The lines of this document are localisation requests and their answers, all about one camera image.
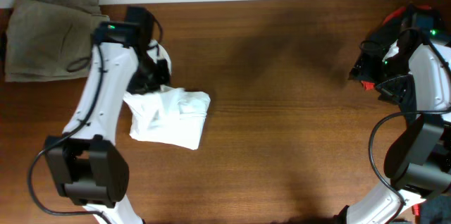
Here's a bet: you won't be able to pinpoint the white t-shirt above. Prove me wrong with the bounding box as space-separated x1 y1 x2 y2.
123 85 211 150

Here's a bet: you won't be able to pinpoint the black cable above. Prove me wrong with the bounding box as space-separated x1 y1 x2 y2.
358 28 451 224
27 15 165 224

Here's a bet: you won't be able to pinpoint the folded khaki trousers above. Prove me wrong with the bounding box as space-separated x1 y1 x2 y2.
4 0 109 82

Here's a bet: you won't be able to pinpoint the right black cable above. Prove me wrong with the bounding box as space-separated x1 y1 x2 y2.
358 28 451 224

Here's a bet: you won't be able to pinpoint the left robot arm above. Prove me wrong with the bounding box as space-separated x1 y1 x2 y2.
38 6 171 223

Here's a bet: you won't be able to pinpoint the left black cable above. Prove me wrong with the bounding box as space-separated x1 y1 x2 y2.
27 15 165 224

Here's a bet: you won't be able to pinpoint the black and red shirt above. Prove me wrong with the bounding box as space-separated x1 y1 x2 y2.
348 4 451 224

